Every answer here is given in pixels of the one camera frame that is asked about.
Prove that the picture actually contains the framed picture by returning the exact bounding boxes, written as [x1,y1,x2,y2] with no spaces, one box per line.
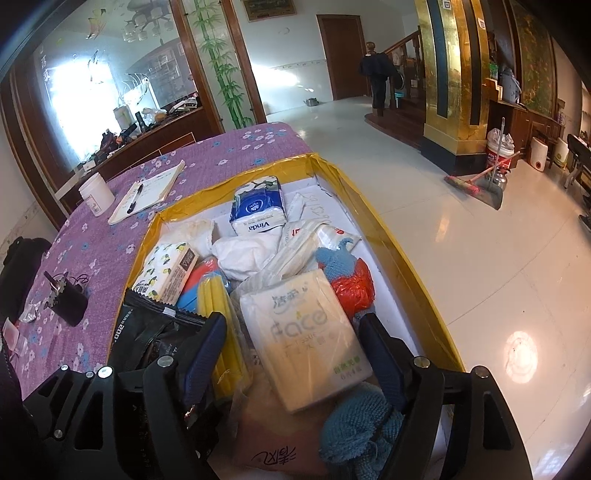
[242,0,297,23]

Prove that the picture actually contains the large cream tissue pack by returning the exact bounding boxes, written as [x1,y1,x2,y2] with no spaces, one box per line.
[239,268,374,414]

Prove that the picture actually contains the purple floral tablecloth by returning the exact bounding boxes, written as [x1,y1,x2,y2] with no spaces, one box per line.
[9,122,312,402]

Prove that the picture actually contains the yellow cardboard box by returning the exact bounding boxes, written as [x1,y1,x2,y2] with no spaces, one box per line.
[108,151,467,480]

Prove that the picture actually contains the white plastic jar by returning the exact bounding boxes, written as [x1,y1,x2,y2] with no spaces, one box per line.
[78,172,116,217]

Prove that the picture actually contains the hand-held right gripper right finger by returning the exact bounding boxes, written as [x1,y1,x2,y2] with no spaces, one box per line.
[359,312,523,480]

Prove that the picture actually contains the metal dustpan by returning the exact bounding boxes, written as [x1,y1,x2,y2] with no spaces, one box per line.
[475,117,509,211]

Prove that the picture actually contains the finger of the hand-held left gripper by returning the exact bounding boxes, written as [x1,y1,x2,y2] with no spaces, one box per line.
[22,367,95,464]

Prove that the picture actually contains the white bag with red print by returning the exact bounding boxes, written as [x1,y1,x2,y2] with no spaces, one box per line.
[259,217,363,283]

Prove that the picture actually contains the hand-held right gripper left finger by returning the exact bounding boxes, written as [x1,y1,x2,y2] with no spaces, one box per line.
[69,312,228,480]

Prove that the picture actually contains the pack of yellow black red sponges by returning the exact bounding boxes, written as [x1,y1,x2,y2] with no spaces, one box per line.
[178,256,254,405]

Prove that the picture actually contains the black pen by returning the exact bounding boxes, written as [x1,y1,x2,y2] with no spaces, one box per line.
[126,182,144,214]

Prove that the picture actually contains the lemon print tissue pack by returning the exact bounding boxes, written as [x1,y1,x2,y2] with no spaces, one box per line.
[131,242,201,306]

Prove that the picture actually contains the red broom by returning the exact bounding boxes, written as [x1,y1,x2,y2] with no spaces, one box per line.
[444,151,521,198]

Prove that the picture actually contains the dark jacket on stair post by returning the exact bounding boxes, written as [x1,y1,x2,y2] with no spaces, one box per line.
[360,50,399,110]

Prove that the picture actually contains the blue knitted cloth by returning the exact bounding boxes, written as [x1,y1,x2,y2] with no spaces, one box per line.
[318,383,406,468]
[316,239,359,283]

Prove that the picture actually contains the wooden sideboard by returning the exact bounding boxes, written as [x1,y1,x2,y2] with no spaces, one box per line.
[55,104,225,213]

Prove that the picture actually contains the white fluffy towel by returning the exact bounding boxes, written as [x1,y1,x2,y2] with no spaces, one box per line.
[168,219,217,260]

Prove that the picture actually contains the wooden door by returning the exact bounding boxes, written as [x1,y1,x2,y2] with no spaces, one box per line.
[316,14,368,103]

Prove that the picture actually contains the red plastic bag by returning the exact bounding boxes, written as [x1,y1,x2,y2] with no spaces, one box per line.
[329,260,375,320]

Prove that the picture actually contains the blue white tissue pack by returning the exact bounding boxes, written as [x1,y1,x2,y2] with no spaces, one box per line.
[229,176,287,236]

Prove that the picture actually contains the black foil snack packet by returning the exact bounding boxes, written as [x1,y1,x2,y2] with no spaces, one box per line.
[108,288,213,384]

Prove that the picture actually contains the black electric motor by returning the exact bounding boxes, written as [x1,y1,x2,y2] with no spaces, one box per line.
[69,272,93,296]
[43,271,90,328]

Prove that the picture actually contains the black bag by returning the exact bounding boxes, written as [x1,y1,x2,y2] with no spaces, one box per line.
[0,237,52,324]

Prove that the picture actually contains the clear plastic cup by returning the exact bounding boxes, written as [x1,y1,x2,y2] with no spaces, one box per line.
[2,320,29,357]

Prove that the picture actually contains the white bucket with red bag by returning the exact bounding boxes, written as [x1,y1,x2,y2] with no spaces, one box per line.
[486,128,516,174]

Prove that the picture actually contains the paper notepad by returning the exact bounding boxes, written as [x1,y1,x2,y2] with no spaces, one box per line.
[107,160,187,226]

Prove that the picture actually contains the grey blue thermos jug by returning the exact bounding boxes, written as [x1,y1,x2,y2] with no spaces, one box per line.
[501,66,521,105]

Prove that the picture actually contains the white floor appliance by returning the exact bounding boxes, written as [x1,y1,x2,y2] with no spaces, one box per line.
[528,136,550,174]

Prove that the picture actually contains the white plastic bag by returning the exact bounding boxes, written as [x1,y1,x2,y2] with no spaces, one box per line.
[213,226,283,282]

